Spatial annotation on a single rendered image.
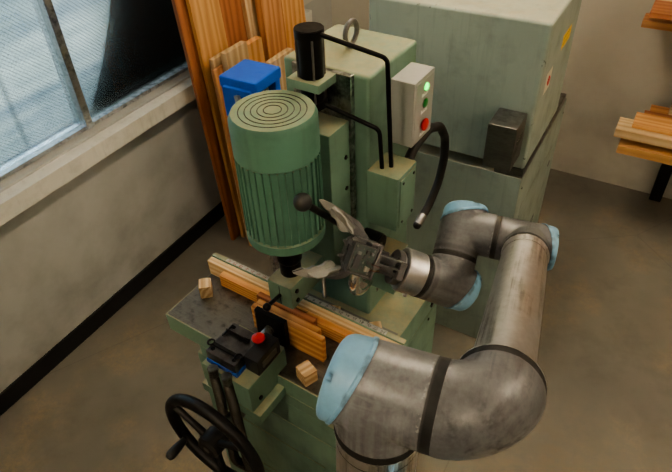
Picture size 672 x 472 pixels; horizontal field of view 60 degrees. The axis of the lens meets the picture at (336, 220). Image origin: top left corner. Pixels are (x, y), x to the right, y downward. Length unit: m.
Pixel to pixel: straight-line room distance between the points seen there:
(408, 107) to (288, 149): 0.33
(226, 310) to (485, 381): 0.99
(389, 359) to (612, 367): 2.09
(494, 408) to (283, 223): 0.64
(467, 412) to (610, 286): 2.43
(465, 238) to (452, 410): 0.57
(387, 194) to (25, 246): 1.59
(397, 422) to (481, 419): 0.09
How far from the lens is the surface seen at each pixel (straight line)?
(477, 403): 0.70
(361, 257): 1.10
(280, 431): 1.66
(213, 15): 2.72
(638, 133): 3.03
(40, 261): 2.59
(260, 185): 1.16
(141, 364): 2.73
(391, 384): 0.70
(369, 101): 1.25
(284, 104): 1.17
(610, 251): 3.28
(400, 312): 1.68
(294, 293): 1.39
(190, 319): 1.59
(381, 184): 1.33
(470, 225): 1.21
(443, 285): 1.18
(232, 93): 2.11
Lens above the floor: 2.05
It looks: 39 degrees down
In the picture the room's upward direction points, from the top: 3 degrees counter-clockwise
